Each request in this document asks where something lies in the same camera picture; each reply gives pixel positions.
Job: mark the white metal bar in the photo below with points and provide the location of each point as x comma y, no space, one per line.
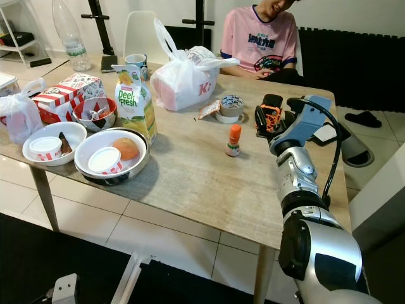
130,278

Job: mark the red white striped food box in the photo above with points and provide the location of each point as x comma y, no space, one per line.
66,92

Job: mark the black metal stand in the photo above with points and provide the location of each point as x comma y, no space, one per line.
199,22
101,25

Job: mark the clear box with white lid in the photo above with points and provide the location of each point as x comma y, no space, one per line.
7,83

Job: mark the grey slipper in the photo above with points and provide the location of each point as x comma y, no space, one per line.
354,152

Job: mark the small white plastic bag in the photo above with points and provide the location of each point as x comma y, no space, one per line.
20,117

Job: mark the small bottle with orange cap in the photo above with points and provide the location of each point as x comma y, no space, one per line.
233,140

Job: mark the mango juice carton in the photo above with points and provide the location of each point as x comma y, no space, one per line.
134,104

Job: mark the ceramic mug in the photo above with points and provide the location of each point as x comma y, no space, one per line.
137,62

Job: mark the black floor mat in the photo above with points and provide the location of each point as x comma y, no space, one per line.
50,253

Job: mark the orange black gadget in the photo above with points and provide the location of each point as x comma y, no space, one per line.
273,100

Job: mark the white chair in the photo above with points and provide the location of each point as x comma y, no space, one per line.
140,28

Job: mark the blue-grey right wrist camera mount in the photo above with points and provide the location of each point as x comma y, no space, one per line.
304,123

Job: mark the lidded red white paper cup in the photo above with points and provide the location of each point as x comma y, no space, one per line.
104,160
45,148

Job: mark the small sauce packet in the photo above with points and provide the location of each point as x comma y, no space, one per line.
207,109

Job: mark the dark food piece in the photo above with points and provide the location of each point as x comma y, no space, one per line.
66,144

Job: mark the red bowl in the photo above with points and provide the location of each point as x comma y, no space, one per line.
95,117

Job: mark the small white bowl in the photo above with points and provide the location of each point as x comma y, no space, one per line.
76,136

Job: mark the clear plastic water bottle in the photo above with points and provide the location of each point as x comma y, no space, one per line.
74,41

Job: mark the black ribbed sofa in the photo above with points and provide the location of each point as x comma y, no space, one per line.
354,66

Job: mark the roll of adhesive tape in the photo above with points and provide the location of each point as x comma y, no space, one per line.
230,107

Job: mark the black slipper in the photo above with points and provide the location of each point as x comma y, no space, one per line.
364,119

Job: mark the large white metal bowl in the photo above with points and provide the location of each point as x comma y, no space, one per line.
95,139

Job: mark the white cabinet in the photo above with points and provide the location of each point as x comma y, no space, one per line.
383,202

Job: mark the wooden dining table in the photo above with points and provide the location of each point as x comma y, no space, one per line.
202,183

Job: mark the large white plastic bag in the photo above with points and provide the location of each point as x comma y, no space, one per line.
180,82

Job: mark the white shelf rack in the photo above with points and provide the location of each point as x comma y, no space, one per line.
18,41

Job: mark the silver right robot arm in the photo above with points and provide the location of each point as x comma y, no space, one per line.
316,247

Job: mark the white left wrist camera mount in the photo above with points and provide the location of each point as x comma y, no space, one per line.
64,291

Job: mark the person in pink shirt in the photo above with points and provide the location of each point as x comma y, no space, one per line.
259,35

